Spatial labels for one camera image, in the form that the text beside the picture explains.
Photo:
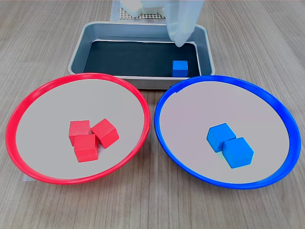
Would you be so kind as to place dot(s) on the black mat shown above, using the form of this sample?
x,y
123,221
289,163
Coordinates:
x,y
131,59

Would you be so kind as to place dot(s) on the small clear tape piece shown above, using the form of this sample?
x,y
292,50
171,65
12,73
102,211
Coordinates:
x,y
27,179

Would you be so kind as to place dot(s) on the white plate with red rim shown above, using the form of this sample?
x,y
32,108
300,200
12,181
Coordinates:
x,y
47,107

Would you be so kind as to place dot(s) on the pale perforated plate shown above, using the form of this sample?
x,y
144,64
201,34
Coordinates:
x,y
152,16

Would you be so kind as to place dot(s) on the steel tray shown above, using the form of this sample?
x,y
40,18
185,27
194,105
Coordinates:
x,y
78,50

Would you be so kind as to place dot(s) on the white plate with blue rim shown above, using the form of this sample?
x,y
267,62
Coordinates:
x,y
190,114

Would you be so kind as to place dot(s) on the blue cube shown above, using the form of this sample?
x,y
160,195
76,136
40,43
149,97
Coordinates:
x,y
179,68
218,136
238,153

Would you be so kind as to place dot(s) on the red cube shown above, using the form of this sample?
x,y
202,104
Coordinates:
x,y
86,149
77,128
106,133

